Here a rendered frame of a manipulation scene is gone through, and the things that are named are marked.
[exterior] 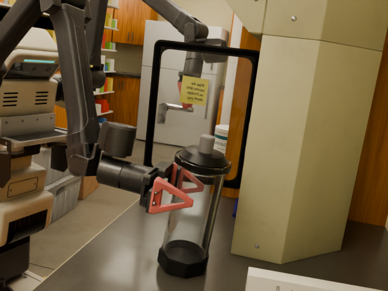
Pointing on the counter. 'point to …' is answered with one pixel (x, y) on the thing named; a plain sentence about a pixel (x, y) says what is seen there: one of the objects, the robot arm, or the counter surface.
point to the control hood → (250, 15)
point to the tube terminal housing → (307, 126)
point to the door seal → (205, 51)
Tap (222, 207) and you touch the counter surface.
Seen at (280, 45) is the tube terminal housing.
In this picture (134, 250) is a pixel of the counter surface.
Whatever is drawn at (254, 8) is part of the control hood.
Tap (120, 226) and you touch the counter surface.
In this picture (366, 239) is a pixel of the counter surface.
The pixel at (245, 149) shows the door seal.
